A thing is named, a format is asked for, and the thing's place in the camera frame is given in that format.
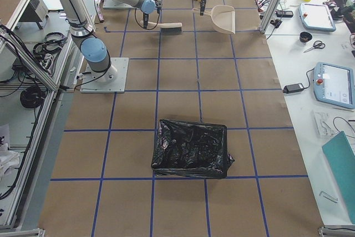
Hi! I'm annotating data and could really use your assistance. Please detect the white plastic dustpan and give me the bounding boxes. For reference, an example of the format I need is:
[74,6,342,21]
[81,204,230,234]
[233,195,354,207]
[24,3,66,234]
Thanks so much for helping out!
[204,5,236,34]

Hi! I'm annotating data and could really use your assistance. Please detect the white hand brush black bristles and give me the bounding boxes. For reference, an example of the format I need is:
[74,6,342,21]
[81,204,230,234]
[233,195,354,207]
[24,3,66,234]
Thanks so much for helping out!
[140,21,182,35]

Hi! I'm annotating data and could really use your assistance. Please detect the black trash bag bin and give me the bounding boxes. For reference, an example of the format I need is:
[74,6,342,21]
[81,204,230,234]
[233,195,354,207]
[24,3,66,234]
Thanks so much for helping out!
[151,119,234,179]

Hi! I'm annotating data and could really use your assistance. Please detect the black phone on table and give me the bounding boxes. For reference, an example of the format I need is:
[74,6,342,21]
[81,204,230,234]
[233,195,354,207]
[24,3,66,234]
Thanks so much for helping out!
[276,11,293,18]

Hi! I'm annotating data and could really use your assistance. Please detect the far blue teach pendant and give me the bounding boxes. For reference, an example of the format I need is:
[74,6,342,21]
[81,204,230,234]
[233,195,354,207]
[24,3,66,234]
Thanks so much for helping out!
[298,3,336,32]

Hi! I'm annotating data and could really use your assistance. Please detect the blue teach pendant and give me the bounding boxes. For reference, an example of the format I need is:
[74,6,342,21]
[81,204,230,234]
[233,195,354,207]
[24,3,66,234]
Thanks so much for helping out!
[313,62,354,109]
[298,3,336,32]

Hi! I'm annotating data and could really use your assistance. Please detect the grey control box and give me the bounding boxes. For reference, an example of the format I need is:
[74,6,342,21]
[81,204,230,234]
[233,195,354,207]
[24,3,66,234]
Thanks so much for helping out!
[19,0,49,29]

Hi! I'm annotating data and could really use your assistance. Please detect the black power adapter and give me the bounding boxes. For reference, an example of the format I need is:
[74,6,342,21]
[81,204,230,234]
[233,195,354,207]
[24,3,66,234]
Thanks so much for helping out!
[282,83,305,94]

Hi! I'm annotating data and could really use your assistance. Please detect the near blue teach pendant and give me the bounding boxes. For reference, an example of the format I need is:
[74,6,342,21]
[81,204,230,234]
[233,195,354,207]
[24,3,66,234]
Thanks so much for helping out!
[313,62,354,109]

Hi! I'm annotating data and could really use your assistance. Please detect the teal folder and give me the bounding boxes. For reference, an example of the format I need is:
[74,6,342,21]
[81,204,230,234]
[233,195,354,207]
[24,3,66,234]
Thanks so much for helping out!
[322,132,354,224]

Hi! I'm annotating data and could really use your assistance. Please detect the metal allen key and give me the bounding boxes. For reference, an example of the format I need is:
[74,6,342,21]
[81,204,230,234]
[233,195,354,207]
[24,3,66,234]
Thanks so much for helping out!
[319,191,338,203]

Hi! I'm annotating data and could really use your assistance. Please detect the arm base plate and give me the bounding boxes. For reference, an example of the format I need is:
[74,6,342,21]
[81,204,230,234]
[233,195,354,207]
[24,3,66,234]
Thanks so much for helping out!
[103,0,132,9]
[80,57,129,93]

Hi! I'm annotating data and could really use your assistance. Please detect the aluminium frame post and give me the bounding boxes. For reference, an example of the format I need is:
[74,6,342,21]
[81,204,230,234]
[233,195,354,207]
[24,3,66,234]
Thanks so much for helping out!
[259,0,295,34]

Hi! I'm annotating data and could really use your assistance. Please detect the black handled scissors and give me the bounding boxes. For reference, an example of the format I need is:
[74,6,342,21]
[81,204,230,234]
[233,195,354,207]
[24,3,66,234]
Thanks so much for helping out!
[304,40,326,53]

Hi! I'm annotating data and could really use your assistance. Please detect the coiled black cable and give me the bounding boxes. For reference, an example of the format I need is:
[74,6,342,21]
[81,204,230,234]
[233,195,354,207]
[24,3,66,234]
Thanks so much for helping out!
[19,85,47,109]

